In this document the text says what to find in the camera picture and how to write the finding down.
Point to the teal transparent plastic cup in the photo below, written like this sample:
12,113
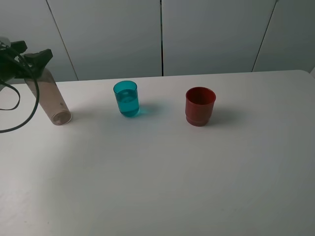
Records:
127,98

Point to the red plastic cup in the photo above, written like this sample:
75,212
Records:
199,105

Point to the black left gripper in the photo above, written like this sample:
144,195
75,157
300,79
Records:
12,66

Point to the smoky transparent plastic bottle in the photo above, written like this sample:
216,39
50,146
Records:
51,100

